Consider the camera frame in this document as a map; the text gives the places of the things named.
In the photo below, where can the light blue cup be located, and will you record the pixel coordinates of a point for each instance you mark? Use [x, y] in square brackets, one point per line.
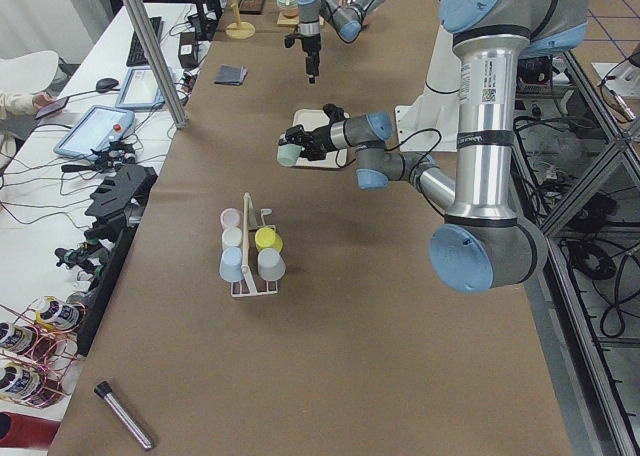
[230, 266]

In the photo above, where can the grey cup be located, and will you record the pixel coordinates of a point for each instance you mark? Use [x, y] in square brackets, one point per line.
[271, 266]

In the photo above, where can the white wire cup rack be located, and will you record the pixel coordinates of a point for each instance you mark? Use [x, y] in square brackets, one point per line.
[252, 284]

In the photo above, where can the person in background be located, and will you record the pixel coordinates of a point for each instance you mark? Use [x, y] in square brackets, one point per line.
[18, 105]

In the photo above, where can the green cup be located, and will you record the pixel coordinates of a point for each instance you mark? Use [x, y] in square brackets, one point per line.
[288, 154]

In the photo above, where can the wooden cutting board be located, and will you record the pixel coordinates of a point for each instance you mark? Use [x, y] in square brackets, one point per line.
[285, 21]

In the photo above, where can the pink cup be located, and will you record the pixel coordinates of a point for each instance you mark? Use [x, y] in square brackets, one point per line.
[231, 217]

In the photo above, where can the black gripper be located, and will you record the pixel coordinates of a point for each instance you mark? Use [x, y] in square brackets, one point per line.
[310, 45]
[321, 136]

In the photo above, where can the cream white cup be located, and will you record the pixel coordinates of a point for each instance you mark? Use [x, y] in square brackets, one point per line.
[232, 237]

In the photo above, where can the aluminium frame post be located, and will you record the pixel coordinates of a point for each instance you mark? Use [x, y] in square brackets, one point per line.
[143, 29]

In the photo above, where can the grey folded cloth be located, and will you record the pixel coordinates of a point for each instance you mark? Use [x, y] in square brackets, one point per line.
[231, 75]

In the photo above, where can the black computer mouse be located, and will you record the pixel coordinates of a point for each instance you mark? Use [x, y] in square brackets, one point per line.
[106, 84]

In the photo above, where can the cream rabbit tray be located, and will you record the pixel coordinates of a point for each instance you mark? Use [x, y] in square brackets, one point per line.
[311, 119]

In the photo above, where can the yellow cup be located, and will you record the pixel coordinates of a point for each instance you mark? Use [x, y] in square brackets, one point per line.
[268, 238]

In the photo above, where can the wooden mug tree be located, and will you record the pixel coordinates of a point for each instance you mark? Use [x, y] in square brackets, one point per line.
[238, 29]

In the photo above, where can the blue teach pendant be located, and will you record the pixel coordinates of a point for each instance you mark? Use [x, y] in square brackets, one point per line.
[139, 91]
[95, 131]

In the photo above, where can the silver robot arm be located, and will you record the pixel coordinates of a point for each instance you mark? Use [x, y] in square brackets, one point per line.
[347, 21]
[482, 243]

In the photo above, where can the metal tube with black cap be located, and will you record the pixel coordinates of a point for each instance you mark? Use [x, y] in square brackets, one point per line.
[104, 391]

